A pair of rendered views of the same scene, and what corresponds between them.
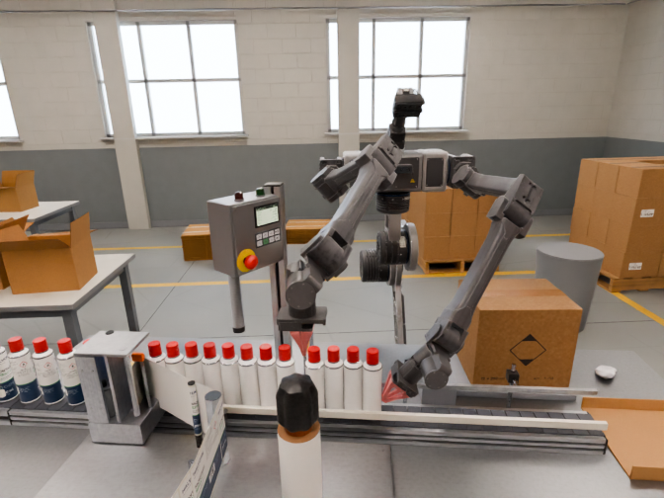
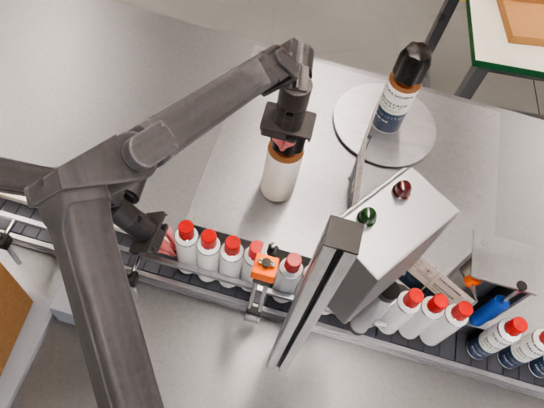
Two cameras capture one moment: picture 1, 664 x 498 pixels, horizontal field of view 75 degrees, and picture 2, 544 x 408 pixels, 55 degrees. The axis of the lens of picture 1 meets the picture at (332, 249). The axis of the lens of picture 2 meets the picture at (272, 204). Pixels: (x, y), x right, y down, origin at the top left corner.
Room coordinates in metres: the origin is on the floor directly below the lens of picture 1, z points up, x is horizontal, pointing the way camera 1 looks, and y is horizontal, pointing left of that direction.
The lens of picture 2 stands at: (1.48, 0.05, 2.08)
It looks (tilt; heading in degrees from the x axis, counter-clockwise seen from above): 60 degrees down; 178
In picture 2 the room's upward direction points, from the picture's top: 13 degrees clockwise
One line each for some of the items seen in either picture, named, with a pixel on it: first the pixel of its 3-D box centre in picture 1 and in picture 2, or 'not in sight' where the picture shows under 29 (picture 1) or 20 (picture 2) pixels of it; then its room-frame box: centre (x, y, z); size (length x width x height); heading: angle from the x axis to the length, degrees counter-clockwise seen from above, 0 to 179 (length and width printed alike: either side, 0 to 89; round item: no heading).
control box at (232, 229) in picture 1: (247, 232); (374, 247); (1.11, 0.22, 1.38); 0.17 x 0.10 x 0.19; 140
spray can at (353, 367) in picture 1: (353, 381); (208, 255); (1.00, -0.05, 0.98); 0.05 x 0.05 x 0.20
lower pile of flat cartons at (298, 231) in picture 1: (310, 230); not in sight; (5.64, 0.29, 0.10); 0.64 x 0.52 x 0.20; 89
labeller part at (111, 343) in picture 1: (113, 343); (504, 261); (0.96, 0.56, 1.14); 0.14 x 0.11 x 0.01; 84
